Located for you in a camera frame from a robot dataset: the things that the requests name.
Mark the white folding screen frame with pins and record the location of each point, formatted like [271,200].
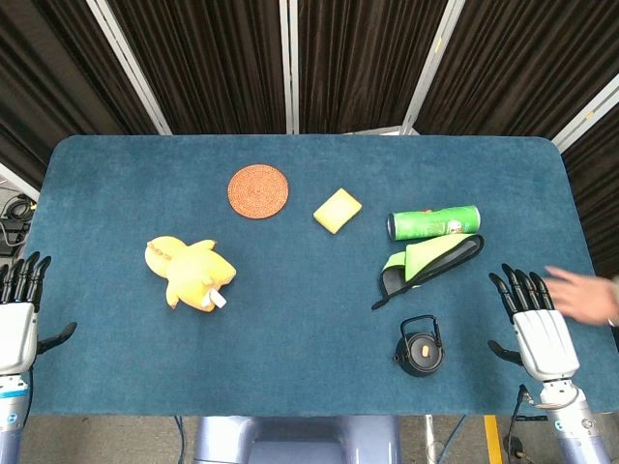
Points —
[290,65]

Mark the green and black pouch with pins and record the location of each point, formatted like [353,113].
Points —
[428,265]

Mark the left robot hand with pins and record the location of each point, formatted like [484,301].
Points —
[17,333]

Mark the orange woven round coaster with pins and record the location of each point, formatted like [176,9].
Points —
[258,192]

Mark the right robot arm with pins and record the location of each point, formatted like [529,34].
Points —
[573,420]

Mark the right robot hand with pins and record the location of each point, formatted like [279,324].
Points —
[544,338]

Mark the yellow plush toy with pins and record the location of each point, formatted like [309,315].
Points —
[191,273]

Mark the green cylindrical chip can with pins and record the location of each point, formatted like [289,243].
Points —
[433,223]

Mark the yellow sponge block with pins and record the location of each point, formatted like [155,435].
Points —
[337,211]

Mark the person's bare hand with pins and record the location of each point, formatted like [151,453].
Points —
[582,299]

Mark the robot torso base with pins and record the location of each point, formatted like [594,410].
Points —
[297,440]

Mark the black small teapot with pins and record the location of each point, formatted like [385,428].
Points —
[420,349]

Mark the blue table cloth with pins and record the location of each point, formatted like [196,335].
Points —
[300,290]

